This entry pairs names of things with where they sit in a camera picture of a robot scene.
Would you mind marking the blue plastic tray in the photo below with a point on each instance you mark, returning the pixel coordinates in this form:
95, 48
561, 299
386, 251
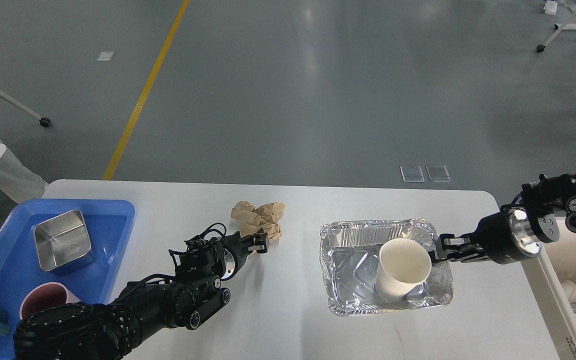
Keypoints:
109, 224

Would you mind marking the pink mug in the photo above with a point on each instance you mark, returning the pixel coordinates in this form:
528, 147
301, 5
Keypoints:
46, 296

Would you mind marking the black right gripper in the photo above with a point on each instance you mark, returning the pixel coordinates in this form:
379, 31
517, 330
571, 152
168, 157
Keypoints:
505, 237

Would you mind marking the white waste bin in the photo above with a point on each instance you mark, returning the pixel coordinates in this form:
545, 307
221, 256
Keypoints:
552, 279

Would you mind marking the white paper cup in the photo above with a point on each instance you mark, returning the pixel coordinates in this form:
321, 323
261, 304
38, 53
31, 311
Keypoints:
402, 265

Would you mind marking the square stainless steel container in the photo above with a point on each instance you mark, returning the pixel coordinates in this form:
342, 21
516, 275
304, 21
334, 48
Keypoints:
63, 244

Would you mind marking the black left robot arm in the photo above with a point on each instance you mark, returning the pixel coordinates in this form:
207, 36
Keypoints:
186, 299

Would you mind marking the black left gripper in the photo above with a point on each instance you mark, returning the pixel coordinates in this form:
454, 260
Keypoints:
237, 249

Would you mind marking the person in black sweater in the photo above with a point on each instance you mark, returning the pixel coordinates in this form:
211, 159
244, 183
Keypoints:
17, 181

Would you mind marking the brown paper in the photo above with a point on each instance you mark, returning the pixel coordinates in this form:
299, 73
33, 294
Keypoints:
251, 219

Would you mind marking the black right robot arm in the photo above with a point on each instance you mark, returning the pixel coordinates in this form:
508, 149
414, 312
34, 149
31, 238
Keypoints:
542, 200

